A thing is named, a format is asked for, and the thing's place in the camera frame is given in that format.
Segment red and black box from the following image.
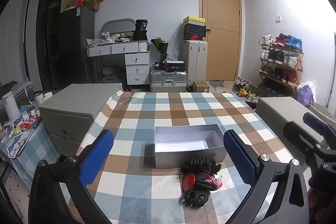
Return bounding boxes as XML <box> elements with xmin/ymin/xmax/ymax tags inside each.
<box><xmin>164</xmin><ymin>61</ymin><xmax>186</xmax><ymax>72</ymax></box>

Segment cloud-shaped pad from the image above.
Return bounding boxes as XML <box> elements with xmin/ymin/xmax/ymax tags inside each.
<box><xmin>6</xmin><ymin>130</ymin><xmax>33</xmax><ymax>159</ymax></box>

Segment grey arched mirror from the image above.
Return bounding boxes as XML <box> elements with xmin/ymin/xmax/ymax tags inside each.
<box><xmin>101</xmin><ymin>19</ymin><xmax>136</xmax><ymax>41</ymax></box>

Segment wooden door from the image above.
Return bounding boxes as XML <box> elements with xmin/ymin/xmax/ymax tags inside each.
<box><xmin>198</xmin><ymin>0</ymin><xmax>242</xmax><ymax>81</ymax></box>

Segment woven basket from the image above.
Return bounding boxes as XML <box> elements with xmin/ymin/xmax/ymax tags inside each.
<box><xmin>310</xmin><ymin>102</ymin><xmax>333</xmax><ymax>120</ymax></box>

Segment black spiral hair tie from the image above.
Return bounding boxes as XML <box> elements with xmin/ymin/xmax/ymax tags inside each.
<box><xmin>196</xmin><ymin>179</ymin><xmax>218</xmax><ymax>191</ymax></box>

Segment white desk with drawers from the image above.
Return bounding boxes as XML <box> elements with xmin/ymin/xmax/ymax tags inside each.
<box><xmin>87</xmin><ymin>40</ymin><xmax>151</xmax><ymax>86</ymax></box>

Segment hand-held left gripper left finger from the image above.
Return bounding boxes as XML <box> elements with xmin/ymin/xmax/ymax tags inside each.
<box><xmin>28</xmin><ymin>130</ymin><xmax>114</xmax><ymax>224</ymax></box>

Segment checked tablecloth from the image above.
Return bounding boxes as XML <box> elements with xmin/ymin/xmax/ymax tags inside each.
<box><xmin>67</xmin><ymin>91</ymin><xmax>306</xmax><ymax>224</ymax></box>

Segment white suitcase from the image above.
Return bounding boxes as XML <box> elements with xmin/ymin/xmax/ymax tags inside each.
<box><xmin>182</xmin><ymin>40</ymin><xmax>208</xmax><ymax>83</ymax></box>

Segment wooden shoe rack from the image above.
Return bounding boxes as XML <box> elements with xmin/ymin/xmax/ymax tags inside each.
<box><xmin>258</xmin><ymin>43</ymin><xmax>305</xmax><ymax>98</ymax></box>

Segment dark refrigerator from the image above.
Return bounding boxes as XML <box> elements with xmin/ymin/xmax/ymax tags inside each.
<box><xmin>59</xmin><ymin>6</ymin><xmax>95</xmax><ymax>88</ymax></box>

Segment yellow shoe box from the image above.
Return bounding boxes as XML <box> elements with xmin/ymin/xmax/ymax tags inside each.
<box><xmin>183</xmin><ymin>16</ymin><xmax>206</xmax><ymax>25</ymax></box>

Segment open cardboard box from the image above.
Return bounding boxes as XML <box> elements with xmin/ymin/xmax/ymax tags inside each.
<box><xmin>82</xmin><ymin>0</ymin><xmax>104</xmax><ymax>11</ymax></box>

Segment rows of sneakers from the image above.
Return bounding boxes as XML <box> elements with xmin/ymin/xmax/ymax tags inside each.
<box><xmin>259</xmin><ymin>33</ymin><xmax>303</xmax><ymax>84</ymax></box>

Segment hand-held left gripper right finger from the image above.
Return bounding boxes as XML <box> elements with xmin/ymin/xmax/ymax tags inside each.
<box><xmin>224</xmin><ymin>130</ymin><xmax>311</xmax><ymax>224</ymax></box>

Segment white thermos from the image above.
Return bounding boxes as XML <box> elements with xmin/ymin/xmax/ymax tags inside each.
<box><xmin>2</xmin><ymin>91</ymin><xmax>21</xmax><ymax>122</ymax></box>

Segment silver rectangular box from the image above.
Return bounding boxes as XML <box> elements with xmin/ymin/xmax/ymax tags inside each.
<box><xmin>154</xmin><ymin>123</ymin><xmax>227</xmax><ymax>169</ymax></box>

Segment dark wardrobe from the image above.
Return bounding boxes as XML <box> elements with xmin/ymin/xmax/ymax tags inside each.
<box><xmin>35</xmin><ymin>0</ymin><xmax>63</xmax><ymax>90</ymax></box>

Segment silver suitcase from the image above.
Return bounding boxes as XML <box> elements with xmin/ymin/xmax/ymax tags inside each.
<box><xmin>149</xmin><ymin>68</ymin><xmax>188</xmax><ymax>93</ymax></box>

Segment brown cardboard box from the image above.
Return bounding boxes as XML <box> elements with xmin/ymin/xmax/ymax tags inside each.
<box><xmin>193</xmin><ymin>80</ymin><xmax>210</xmax><ymax>93</ymax></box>

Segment purple bag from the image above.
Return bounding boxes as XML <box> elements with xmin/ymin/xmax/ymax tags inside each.
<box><xmin>297</xmin><ymin>82</ymin><xmax>315</xmax><ymax>108</ymax></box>

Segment black paper bag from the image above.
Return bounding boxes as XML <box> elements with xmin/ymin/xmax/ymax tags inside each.
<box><xmin>133</xmin><ymin>19</ymin><xmax>149</xmax><ymax>41</ymax></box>

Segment blue checked side table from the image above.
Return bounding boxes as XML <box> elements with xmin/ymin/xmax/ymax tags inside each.
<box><xmin>0</xmin><ymin>119</ymin><xmax>61</xmax><ymax>189</ymax></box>

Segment pile of loose shoes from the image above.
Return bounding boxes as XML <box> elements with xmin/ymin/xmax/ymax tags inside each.
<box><xmin>232</xmin><ymin>77</ymin><xmax>260</xmax><ymax>103</ymax></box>

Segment clutter of small bottles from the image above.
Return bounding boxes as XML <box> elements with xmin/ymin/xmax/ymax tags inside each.
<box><xmin>0</xmin><ymin>105</ymin><xmax>41</xmax><ymax>136</ymax></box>

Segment bouquet in black wrap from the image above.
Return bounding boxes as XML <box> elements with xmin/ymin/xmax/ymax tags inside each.
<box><xmin>150</xmin><ymin>37</ymin><xmax>170</xmax><ymax>62</ymax></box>

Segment grey floor mat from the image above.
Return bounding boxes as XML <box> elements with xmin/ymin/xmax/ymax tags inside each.
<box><xmin>209</xmin><ymin>80</ymin><xmax>227</xmax><ymax>90</ymax></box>

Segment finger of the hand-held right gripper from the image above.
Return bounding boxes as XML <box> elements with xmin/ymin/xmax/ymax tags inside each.
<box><xmin>303</xmin><ymin>112</ymin><xmax>336</xmax><ymax>147</ymax></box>
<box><xmin>283</xmin><ymin>121</ymin><xmax>324</xmax><ymax>159</ymax></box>

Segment black hair claw clip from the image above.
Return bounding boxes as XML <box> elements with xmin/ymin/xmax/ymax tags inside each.
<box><xmin>180</xmin><ymin>189</ymin><xmax>209</xmax><ymax>207</ymax></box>
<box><xmin>181</xmin><ymin>157</ymin><xmax>221</xmax><ymax>174</ymax></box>

